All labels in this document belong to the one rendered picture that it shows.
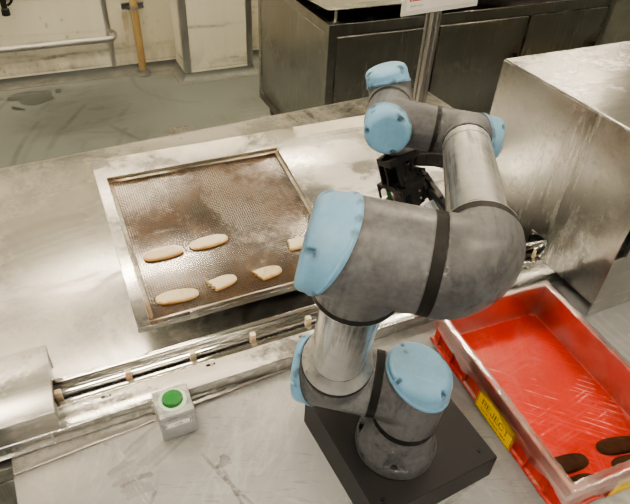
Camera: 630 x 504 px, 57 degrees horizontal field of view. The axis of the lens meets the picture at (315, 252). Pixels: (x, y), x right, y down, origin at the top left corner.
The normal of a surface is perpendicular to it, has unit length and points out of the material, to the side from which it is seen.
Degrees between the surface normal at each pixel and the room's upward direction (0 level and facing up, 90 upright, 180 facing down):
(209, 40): 90
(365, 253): 53
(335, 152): 10
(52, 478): 0
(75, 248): 0
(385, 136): 87
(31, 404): 0
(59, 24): 90
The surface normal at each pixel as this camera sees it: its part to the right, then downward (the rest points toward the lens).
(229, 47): 0.41, 0.59
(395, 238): 0.00, -0.25
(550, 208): -0.91, 0.23
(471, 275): 0.27, 0.10
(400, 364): 0.24, -0.72
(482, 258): 0.36, -0.11
